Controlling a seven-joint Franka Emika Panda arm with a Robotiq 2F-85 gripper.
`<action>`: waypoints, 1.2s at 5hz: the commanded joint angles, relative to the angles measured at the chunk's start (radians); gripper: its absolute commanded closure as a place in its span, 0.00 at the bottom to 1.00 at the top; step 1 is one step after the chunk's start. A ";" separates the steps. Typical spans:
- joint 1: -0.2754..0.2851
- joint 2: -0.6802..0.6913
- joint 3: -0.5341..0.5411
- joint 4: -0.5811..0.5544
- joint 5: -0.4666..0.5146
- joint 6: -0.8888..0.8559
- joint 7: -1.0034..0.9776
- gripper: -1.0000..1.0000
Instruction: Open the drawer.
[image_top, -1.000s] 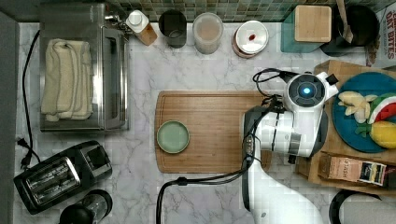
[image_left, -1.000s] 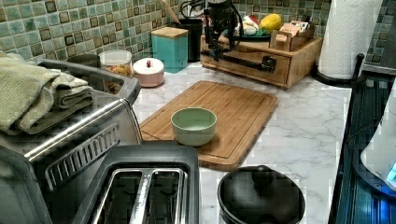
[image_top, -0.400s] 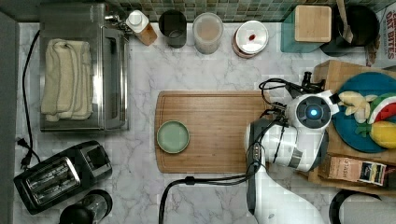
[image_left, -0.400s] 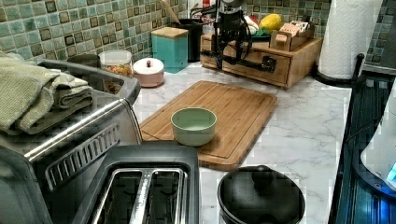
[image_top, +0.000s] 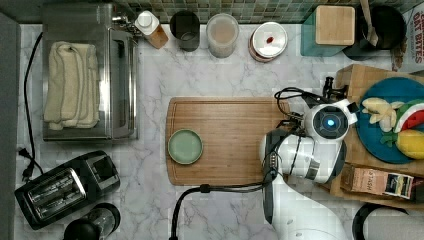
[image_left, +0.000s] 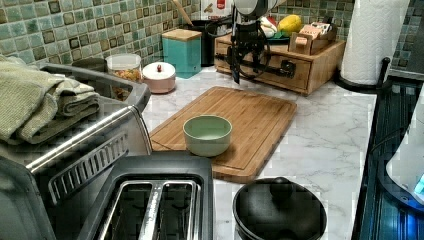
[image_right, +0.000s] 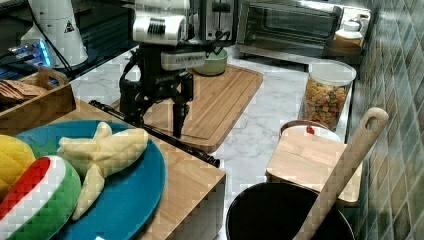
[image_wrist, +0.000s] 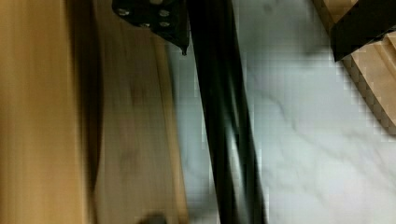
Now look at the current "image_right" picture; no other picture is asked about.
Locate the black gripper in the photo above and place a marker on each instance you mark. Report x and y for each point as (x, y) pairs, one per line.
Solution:
(144, 82)

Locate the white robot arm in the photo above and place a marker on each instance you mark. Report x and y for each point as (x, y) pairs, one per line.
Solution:
(167, 49)

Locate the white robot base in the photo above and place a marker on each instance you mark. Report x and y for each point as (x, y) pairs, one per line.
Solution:
(54, 23)

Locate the wooden drawer box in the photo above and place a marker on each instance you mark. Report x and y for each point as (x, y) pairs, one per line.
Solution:
(192, 202)

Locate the wooden cutting board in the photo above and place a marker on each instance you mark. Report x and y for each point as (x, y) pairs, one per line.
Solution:
(218, 103)

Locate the light green bowl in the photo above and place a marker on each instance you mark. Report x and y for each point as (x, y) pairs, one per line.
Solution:
(214, 64)

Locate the plush peeled banana toy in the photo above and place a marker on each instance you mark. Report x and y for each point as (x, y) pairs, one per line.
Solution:
(99, 157)

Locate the blue round plate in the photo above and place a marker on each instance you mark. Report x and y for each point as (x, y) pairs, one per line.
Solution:
(129, 197)

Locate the black two-slot toaster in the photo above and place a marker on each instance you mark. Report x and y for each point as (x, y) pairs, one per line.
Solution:
(211, 18)

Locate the plush yellow lemon toy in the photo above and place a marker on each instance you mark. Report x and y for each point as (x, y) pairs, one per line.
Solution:
(15, 157)

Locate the teal canister wooden lid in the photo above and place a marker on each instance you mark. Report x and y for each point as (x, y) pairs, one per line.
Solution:
(303, 158)

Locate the plush watermelon slice toy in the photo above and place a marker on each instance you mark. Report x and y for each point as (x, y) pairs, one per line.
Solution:
(41, 201)

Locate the white lidded round container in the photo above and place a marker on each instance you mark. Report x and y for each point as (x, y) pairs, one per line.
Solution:
(310, 127)

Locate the black utensil pot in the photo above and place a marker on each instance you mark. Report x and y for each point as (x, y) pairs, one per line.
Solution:
(269, 211)

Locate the stainless toaster oven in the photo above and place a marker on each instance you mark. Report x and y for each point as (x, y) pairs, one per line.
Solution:
(294, 30)

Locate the clear cereal jar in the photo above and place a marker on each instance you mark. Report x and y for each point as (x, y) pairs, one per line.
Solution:
(326, 91)

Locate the white cap syrup bottle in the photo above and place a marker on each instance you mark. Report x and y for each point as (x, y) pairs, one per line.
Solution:
(349, 32)

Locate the wooden spatula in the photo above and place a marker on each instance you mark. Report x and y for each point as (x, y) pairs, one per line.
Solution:
(365, 135)

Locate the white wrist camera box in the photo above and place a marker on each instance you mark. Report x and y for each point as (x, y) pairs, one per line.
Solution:
(178, 61)

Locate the wooden tray with handle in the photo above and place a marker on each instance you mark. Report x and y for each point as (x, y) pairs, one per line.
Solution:
(34, 100)

